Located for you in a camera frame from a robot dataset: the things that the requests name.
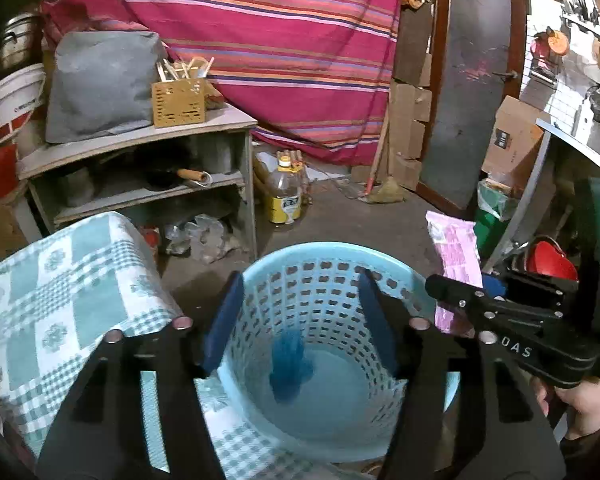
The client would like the light blue laundry basket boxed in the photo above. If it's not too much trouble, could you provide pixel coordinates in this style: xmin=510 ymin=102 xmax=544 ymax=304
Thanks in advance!
xmin=218 ymin=242 xmax=436 ymax=463

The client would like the steel cooking pot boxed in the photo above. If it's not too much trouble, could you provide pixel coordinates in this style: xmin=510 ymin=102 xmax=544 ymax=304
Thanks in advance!
xmin=0 ymin=12 xmax=43 ymax=73

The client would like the grey cushion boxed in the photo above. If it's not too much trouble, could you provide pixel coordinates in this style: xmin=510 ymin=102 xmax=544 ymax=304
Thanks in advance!
xmin=45 ymin=32 xmax=166 ymax=144

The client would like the small straw broom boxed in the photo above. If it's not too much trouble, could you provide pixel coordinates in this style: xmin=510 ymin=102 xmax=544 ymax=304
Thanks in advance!
xmin=362 ymin=108 xmax=404 ymax=204

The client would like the person's right hand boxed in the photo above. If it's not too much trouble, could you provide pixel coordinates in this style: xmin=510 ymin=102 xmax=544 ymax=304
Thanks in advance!
xmin=529 ymin=376 xmax=600 ymax=440

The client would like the green checkered tablecloth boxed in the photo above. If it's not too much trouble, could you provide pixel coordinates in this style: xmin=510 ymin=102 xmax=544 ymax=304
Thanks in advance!
xmin=0 ymin=212 xmax=370 ymax=479

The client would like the yellow utensil caddy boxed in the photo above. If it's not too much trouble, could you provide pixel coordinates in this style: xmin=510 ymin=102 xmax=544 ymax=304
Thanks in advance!
xmin=151 ymin=58 xmax=213 ymax=128

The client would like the wooden handled pan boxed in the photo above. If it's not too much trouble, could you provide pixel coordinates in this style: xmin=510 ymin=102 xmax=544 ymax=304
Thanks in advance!
xmin=176 ymin=168 xmax=213 ymax=188

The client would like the red pot lid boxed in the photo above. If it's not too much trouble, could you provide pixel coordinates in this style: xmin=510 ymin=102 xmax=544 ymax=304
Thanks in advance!
xmin=526 ymin=240 xmax=579 ymax=282

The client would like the white plastic bucket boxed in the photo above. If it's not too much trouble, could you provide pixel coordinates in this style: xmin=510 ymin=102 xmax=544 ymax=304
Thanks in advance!
xmin=0 ymin=63 xmax=46 ymax=144

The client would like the pink foil wrapper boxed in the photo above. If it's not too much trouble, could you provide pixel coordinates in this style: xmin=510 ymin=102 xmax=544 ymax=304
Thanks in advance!
xmin=425 ymin=210 xmax=482 ymax=338

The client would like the low grey side shelf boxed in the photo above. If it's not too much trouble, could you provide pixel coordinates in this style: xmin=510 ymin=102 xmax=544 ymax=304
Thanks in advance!
xmin=17 ymin=104 xmax=258 ymax=258

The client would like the cooking oil bottle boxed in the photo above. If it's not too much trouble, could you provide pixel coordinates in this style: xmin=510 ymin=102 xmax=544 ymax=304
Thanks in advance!
xmin=265 ymin=155 xmax=302 ymax=226

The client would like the striped magenta curtain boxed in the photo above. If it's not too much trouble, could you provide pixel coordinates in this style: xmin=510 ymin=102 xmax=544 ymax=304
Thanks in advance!
xmin=42 ymin=0 xmax=399 ymax=166

